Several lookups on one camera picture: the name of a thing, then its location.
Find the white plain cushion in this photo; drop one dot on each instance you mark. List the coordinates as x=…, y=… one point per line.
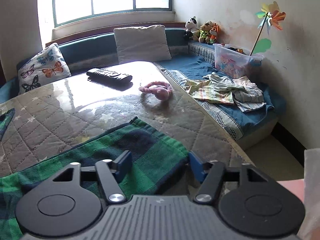
x=141, y=44

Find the pile of light clothes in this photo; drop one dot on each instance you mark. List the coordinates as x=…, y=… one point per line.
x=224, y=90

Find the grey quilted star table cover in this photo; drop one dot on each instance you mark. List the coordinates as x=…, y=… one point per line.
x=78, y=120

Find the butterfly print pillow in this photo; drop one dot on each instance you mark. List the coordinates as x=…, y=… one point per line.
x=45, y=67

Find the brown bear plush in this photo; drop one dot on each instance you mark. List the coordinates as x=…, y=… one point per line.
x=203, y=34

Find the black and white cow plush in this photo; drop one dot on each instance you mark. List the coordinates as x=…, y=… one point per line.
x=190, y=28

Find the pink fluffy headband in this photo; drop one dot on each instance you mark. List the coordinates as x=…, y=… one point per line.
x=160, y=89

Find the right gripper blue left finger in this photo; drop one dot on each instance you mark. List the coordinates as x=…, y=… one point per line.
x=122, y=165

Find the colourful paper pinwheel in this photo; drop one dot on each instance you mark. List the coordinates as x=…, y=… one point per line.
x=271, y=16

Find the black remote control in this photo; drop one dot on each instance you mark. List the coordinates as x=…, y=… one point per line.
x=108, y=76

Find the orange tiger plush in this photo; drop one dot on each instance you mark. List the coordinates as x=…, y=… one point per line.
x=214, y=33

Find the clear plastic storage box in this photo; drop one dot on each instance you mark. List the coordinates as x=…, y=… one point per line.
x=235, y=64

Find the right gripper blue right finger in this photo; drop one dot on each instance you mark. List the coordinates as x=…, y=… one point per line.
x=196, y=165

